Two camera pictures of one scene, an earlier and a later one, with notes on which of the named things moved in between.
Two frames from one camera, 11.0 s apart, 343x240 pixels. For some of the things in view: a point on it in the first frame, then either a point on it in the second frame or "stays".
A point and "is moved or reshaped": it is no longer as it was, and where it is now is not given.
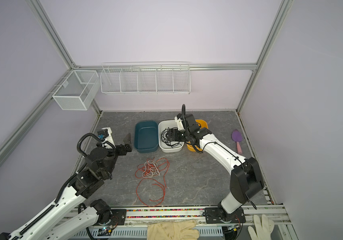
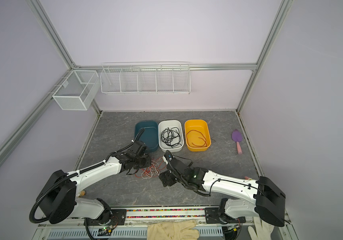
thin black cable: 165,139 stays
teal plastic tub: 146,136 stays
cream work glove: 172,230 stays
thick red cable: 150,188 is moved or reshaped
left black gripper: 123,151 → 148,161
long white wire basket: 149,79 stays
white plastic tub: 165,145 stays
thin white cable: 151,169 stays
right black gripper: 174,135 → 166,174
